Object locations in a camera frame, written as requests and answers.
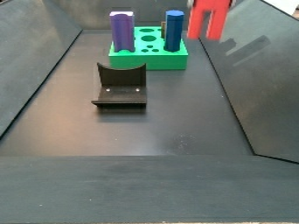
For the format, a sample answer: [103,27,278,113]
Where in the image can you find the red square-circle block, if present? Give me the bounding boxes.
[187,0,232,40]

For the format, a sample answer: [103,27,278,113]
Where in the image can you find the green shape sorter board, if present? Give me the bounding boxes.
[108,26,188,70]

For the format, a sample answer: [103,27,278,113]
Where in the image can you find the purple notched tall block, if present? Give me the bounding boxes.
[109,11,135,53]

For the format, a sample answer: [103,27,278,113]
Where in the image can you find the brown star-shaped peg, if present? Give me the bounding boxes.
[161,21,165,39]

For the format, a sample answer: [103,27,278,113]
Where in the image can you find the blue hexagonal prism peg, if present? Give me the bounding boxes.
[164,10,184,52]

